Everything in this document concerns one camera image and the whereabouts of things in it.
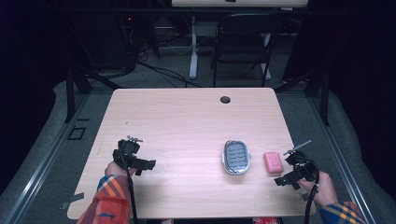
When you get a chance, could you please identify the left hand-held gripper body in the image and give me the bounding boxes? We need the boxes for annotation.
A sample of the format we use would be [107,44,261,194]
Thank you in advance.
[112,134,148,171]

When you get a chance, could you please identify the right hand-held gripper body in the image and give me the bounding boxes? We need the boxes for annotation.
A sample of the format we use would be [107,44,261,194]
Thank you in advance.
[282,139,318,183]

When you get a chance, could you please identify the person's left hand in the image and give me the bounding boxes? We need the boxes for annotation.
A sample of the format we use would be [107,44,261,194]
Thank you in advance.
[104,161,138,178]

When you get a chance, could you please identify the person's right hand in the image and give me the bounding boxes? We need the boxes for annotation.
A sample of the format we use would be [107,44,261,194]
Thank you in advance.
[298,170,339,208]

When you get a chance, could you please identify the pink soap bar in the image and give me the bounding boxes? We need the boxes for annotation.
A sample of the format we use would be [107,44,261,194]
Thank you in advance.
[262,150,285,175]

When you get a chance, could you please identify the red packet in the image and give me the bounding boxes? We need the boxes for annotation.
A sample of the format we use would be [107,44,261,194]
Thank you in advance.
[251,217,284,224]

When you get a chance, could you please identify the grey soap dish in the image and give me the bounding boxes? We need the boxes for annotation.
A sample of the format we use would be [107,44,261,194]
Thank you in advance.
[220,139,252,176]

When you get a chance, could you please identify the grey tape strip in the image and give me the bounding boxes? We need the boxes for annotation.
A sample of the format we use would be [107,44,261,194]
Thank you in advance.
[59,191,86,210]

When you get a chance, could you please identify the black metal stand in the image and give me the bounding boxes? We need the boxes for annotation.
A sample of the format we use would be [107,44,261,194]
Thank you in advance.
[63,61,123,123]
[274,66,332,127]

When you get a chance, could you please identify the white desk with legs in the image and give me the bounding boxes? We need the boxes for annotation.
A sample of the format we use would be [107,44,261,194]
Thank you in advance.
[170,0,310,80]

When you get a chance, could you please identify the black folding chair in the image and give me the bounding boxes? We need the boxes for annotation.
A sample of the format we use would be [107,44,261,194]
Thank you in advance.
[210,12,283,89]

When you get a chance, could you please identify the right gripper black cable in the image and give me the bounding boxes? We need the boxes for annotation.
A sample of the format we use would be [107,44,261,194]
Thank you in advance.
[304,159,321,224]

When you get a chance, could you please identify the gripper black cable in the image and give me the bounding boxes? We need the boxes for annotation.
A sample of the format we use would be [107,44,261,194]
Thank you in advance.
[304,159,321,224]
[118,146,140,224]

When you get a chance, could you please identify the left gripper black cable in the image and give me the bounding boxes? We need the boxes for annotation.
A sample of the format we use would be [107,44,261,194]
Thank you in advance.
[118,146,140,224]

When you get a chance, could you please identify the aluminium floor rail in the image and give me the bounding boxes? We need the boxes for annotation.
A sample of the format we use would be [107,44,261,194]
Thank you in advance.
[0,92,92,224]
[307,92,378,224]

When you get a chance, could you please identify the black floor cables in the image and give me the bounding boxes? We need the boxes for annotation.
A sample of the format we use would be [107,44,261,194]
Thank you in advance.
[135,46,213,89]

